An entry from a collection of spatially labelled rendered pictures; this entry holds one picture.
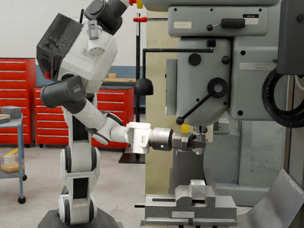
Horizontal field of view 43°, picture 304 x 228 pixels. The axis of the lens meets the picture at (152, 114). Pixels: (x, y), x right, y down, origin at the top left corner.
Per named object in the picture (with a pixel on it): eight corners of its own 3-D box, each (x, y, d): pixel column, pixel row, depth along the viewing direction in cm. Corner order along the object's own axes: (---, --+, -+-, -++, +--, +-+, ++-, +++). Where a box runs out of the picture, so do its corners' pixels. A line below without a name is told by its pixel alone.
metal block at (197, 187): (191, 199, 149) (191, 184, 148) (190, 193, 155) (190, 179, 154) (205, 199, 149) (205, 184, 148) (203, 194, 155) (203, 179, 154)
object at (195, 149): (191, 149, 152) (192, 135, 152) (203, 149, 153) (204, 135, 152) (193, 152, 148) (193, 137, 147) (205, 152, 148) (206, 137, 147)
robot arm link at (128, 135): (140, 123, 152) (123, 121, 163) (138, 146, 152) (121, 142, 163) (154, 124, 156) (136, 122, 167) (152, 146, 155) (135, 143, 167)
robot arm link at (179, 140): (187, 133, 144) (156, 130, 147) (187, 159, 145) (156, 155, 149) (194, 127, 156) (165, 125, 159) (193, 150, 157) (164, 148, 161)
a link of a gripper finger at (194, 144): (205, 149, 147) (189, 147, 149) (206, 140, 146) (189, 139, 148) (204, 149, 145) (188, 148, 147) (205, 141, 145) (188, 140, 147)
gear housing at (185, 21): (167, 35, 132) (168, 4, 130) (168, 38, 156) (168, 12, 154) (268, 36, 130) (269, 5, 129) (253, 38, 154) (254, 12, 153)
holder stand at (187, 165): (177, 190, 183) (178, 148, 180) (172, 175, 205) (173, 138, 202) (202, 190, 184) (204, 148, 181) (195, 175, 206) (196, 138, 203)
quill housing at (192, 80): (175, 127, 139) (177, 35, 134) (175, 117, 159) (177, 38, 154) (230, 128, 138) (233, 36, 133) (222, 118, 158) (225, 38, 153)
